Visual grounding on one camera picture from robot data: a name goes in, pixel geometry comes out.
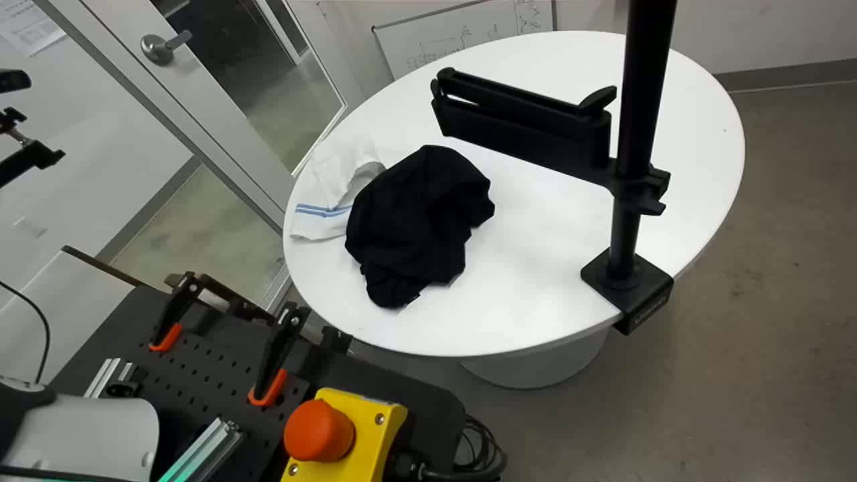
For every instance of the white table pedestal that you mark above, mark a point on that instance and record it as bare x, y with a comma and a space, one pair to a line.
536, 365

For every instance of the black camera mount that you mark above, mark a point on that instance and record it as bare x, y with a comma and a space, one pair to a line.
29, 160

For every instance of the black table clamp base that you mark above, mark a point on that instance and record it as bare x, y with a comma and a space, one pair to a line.
630, 290

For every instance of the short aluminium extrusion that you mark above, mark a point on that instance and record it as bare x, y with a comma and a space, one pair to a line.
108, 378

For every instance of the black perforated mounting board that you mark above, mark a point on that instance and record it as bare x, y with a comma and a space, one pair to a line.
211, 376

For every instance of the white framed glass door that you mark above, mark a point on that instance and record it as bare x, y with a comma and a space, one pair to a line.
192, 117

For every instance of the thin dark metal bar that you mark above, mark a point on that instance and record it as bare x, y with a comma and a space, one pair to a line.
112, 270

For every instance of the black vertical stand pole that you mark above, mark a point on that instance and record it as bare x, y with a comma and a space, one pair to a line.
643, 98

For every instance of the white towel with blue stripes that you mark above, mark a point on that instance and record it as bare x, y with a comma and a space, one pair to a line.
323, 215

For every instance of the red emergency stop button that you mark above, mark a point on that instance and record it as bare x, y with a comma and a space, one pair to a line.
317, 432

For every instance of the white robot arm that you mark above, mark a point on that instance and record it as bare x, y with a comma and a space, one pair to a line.
82, 437

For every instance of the white paper sheet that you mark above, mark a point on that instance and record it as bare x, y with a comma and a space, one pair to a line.
29, 25

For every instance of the long aluminium extrusion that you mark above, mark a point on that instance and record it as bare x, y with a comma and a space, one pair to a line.
206, 452

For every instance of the black cloth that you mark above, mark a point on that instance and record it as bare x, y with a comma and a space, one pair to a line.
417, 224

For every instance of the yellow emergency stop box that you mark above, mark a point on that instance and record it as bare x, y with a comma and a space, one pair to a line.
378, 437

